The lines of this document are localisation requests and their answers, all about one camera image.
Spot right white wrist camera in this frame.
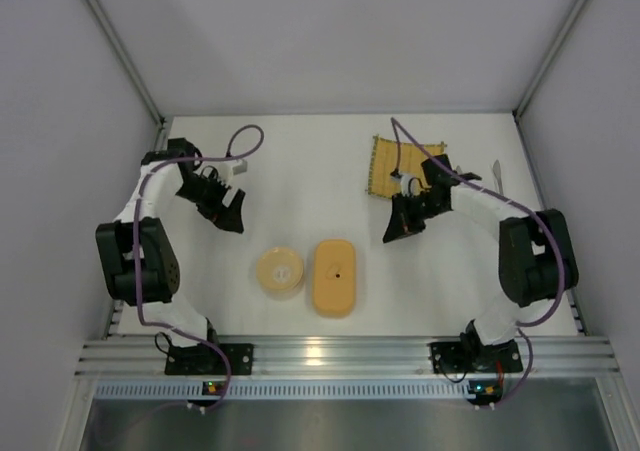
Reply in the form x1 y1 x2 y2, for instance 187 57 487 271
390 169 426 197

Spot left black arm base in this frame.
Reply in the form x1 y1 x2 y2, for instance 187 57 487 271
164 342 254 376

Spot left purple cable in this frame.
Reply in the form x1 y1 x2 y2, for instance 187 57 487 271
134 124 265 412

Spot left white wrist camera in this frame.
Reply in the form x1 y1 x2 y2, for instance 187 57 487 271
226 159 248 179

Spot oblong tan box lid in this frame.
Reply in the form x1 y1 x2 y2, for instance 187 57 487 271
311 239 357 300

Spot round steel container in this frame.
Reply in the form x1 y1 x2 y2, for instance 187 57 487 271
258 275 303 301

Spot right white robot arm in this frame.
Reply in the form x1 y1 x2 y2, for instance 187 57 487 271
383 154 579 371

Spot bamboo sushi mat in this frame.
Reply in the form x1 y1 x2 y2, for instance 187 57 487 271
366 135 429 200

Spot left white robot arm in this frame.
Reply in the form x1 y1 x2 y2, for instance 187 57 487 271
95 138 247 348

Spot grey slotted cable duct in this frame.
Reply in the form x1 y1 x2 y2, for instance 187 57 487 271
94 379 497 401

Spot round tan lid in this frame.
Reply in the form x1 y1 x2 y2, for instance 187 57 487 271
255 247 304 282

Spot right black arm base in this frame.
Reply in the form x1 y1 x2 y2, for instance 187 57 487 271
428 340 524 376

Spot aluminium mounting rail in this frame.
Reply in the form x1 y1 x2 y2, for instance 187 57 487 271
75 336 619 379

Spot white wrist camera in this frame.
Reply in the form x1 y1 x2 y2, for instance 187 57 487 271
390 169 426 197
226 159 248 179

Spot metal tongs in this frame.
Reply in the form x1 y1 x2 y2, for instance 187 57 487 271
454 159 505 196

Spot oblong tan lunch box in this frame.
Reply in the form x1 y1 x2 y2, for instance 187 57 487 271
312 297 356 319

